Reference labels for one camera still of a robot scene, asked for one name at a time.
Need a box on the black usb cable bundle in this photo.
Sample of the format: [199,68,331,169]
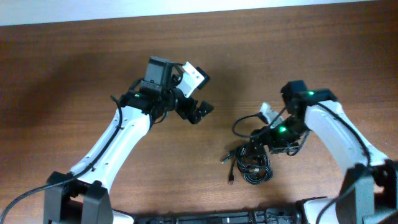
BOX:
[221,142,274,186]

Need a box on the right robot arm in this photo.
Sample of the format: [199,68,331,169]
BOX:
[248,80,397,223]

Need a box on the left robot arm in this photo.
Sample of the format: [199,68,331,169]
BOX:
[43,57,214,224]

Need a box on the left camera cable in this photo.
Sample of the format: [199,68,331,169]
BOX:
[0,95,125,224]

